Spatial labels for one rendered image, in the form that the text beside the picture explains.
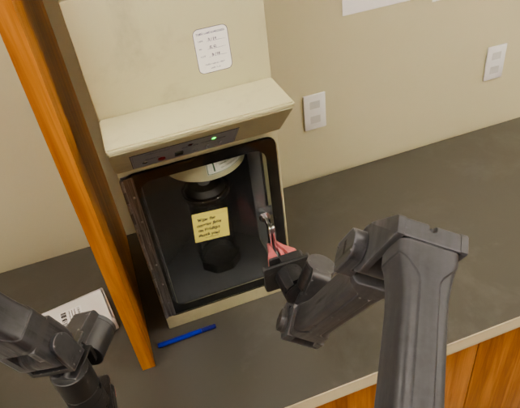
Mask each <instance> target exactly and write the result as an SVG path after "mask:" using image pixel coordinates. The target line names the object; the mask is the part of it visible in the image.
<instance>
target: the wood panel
mask: <svg viewBox="0 0 520 408"><path fill-rule="evenodd" d="M0 35H1V37H2V40H3V42H4V44H5V46H6V50H7V52H8V53H9V56H10V58H11V61H12V63H13V65H14V68H15V70H16V73H17V75H18V77H19V80H20V82H21V84H22V86H23V89H24V91H25V94H26V96H27V98H28V101H29V104H30V105H31V107H32V111H33V112H34V115H35V117H36V120H37V122H38V125H39V127H40V130H41V132H42V134H43V136H44V138H45V141H46V143H47V146H48V148H49V151H50V153H51V155H52V157H53V161H54V163H55V164H56V167H57V169H58V172H59V174H60V176H61V178H62V182H63V184H64V186H65V188H66V191H67V193H68V195H69V197H70V200H71V203H72V205H73V207H74V209H75V212H76V214H77V216H78V218H79V222H80V223H81V226H82V228H83V231H84V233H85V236H86V237H87V241H88V243H89V244H90V247H91V249H92V252H93V254H94V257H95V259H96V262H97V264H98V266H99V268H100V272H101V273H102V275H103V278H104V280H105V283H106V285H107V287H108V289H109V293H110V295H111V296H112V299H113V302H114V304H115V306H116V308H117V311H118V314H119V316H120V318H121V321H122V323H123V325H124V327H125V329H126V332H127V335H128V337H129V339H130V342H131V344H132V347H133V348H134V352H135V354H136V356H137V358H138V360H139V363H140V365H141V368H142V370H146V369H148V368H153V367H155V360H154V357H153V353H152V349H151V343H150V338H149V335H148V331H147V324H146V321H145V316H144V313H143V306H142V302H141V299H140V294H139V288H138V284H137V280H136V276H135V272H134V266H133V262H132V258H131V254H130V247H129V244H128V240H127V236H126V232H125V229H124V227H123V225H122V222H121V218H120V215H119V214H118V211H117V207H116V204H115V202H114V200H113V195H112V193H111V191H110V188H109V184H108V182H107V180H106V177H105V174H104V171H103V168H102V166H101V163H100V160H99V157H98V154H97V152H96V149H95V146H94V143H93V141H92V137H91V135H90V132H89V129H88V127H87V123H86V121H85V118H84V116H83V112H82V109H81V107H80V105H79V101H78V98H77V95H76V94H75V90H74V87H73V84H72V82H71V80H70V76H69V74H68V71H67V68H66V64H65V62H64V60H63V57H62V53H61V51H60V49H59V46H58V42H57V40H56V37H55V35H54V32H53V29H52V26H51V23H50V21H49V17H48V15H47V12H46V9H45V6H44V3H43V1H42V0H0Z"/></svg>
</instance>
